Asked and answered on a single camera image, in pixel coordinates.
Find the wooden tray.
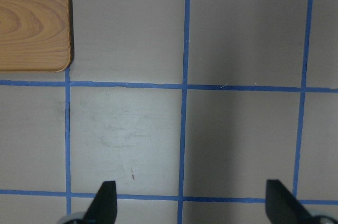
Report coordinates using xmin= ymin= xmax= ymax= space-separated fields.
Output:
xmin=1 ymin=0 xmax=73 ymax=73

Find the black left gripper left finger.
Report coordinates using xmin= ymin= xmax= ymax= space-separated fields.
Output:
xmin=59 ymin=181 xmax=118 ymax=224

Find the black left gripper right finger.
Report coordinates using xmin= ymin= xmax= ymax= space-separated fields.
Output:
xmin=265 ymin=179 xmax=338 ymax=224

